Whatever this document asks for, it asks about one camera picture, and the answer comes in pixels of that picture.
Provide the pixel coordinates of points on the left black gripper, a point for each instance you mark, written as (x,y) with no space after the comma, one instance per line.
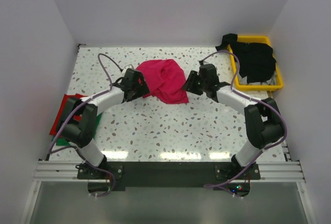
(143,89)

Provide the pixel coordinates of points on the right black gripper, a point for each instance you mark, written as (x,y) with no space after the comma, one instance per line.
(189,85)

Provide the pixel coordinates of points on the pink t shirt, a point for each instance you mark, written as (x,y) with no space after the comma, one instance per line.
(165,80)

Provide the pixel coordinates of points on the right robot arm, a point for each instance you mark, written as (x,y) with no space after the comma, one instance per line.
(264,124)

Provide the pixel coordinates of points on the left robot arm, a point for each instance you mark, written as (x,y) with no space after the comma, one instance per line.
(97,103)

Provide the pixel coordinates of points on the black t shirt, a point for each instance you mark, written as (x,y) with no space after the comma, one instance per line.
(248,54)

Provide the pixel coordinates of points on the yellow plastic bin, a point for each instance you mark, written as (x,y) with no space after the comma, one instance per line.
(277,81)

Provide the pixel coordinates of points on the grey t shirt in bin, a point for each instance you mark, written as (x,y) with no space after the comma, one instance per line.
(257,75)

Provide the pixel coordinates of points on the green folded t shirt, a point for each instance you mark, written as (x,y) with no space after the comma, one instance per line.
(80,129)

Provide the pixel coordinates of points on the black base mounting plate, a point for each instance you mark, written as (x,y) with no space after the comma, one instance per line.
(120,175)

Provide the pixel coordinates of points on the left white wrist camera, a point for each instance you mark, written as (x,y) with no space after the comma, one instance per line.
(125,69)

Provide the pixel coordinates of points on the aluminium frame rail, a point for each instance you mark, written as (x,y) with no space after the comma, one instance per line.
(284,172)

